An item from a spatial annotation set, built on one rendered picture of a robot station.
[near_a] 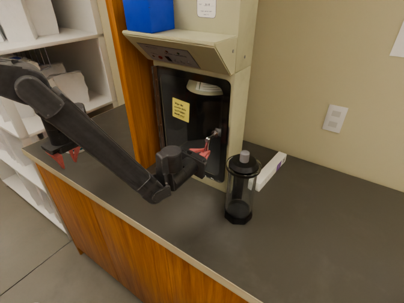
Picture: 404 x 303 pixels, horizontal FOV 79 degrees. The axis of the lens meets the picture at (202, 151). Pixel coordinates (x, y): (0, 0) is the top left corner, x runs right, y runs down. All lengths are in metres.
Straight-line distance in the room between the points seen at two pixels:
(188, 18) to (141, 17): 0.13
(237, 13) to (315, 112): 0.61
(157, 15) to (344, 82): 0.73
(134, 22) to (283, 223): 0.78
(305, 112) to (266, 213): 0.49
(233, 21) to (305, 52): 0.47
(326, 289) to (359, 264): 0.15
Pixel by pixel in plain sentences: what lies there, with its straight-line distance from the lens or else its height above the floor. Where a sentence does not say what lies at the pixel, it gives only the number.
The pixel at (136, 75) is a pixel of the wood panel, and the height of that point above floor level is 1.35.
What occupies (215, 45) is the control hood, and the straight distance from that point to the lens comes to 0.62.
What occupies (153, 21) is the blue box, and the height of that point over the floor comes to 1.54.
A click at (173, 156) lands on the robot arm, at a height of 1.25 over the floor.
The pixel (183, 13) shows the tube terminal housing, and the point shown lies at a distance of 0.81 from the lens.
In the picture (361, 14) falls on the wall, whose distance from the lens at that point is 1.07.
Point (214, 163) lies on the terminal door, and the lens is 0.91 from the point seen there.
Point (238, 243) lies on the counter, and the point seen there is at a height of 0.94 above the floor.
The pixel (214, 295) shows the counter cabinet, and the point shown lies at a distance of 0.98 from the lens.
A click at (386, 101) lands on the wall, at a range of 1.13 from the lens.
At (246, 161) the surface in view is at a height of 1.19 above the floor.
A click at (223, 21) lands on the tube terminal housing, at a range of 0.73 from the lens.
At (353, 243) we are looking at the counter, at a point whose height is 0.94.
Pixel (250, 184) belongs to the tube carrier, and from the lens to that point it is 0.76.
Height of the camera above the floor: 1.62
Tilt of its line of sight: 35 degrees down
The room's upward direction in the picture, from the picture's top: straight up
